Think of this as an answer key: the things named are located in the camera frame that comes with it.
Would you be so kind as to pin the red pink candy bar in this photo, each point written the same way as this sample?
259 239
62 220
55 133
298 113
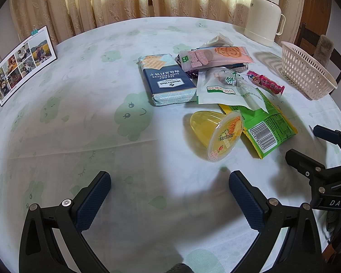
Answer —
265 83

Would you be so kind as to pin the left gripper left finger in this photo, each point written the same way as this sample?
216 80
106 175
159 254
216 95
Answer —
39 250

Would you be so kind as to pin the pink plastic basket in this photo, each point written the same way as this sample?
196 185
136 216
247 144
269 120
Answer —
305 72

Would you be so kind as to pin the green yellow snack bag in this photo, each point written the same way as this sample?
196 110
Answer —
266 130

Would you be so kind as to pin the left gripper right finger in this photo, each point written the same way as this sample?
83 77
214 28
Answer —
301 249

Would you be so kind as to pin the yellow jelly cup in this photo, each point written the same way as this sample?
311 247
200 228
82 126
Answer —
217 132

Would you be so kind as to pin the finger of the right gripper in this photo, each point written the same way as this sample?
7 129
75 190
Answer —
305 165
327 134

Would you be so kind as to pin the pink smiley biscuit pack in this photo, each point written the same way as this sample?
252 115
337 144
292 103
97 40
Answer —
203 58

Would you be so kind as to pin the dark wooden chair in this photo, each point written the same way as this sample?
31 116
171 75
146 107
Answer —
312 38

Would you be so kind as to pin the cream thermos jug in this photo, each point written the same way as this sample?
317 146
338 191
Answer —
265 21

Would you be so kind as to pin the white green snack pouch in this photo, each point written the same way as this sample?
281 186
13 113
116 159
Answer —
220 85

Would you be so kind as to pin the blue soda cracker pack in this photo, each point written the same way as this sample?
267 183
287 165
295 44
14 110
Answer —
168 83

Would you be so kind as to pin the grey fuzzy chair cover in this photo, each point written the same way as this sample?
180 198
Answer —
323 50

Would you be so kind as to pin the photo collage calendar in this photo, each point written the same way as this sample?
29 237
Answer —
28 58

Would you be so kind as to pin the wooden door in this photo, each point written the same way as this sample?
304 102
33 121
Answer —
316 16

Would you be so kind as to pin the blue snack bar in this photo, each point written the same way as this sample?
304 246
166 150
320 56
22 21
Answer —
238 68

